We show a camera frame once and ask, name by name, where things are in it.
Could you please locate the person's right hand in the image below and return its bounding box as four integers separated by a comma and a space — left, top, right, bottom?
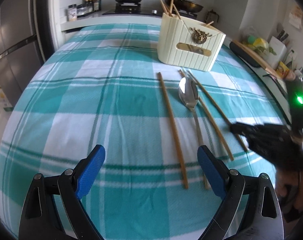
276, 171, 303, 206

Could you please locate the glass coffee press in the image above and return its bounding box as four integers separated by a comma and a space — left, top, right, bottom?
206, 9, 218, 25

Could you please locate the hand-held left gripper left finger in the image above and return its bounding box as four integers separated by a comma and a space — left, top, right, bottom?
18, 144, 106, 240

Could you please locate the yellow packet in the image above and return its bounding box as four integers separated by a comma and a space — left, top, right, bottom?
276, 61, 291, 78

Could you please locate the cardboard box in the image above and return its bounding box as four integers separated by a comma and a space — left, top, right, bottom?
0, 79, 14, 111

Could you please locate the yellow green plastic bag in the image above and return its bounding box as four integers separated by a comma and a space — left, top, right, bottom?
242, 34, 270, 56

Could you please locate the grey refrigerator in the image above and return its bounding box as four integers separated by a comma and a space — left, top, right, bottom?
0, 0, 55, 94

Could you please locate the dark wok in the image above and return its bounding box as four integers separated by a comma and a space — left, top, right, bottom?
163, 0, 204, 14

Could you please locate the wooden cutting board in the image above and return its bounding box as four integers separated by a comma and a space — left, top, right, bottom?
232, 40, 280, 78

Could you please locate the white knife block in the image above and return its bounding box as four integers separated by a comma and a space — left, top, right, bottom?
267, 30, 290, 63

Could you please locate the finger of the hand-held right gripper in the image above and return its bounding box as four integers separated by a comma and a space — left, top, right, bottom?
244, 134, 267, 153
230, 122, 267, 135

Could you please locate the cream ribbed utensil holder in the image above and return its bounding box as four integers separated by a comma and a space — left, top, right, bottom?
158, 12, 226, 72

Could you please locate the black board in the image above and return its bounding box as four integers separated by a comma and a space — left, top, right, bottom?
229, 41, 265, 68

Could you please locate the teal white checked tablecloth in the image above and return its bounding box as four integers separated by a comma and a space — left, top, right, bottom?
0, 23, 292, 240

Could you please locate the wall poster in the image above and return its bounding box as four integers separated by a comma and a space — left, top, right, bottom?
289, 5, 303, 29

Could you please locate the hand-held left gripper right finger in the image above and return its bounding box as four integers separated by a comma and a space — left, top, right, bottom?
196, 145, 284, 240

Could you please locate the black gas hob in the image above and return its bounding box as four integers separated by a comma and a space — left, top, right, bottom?
102, 2, 165, 18

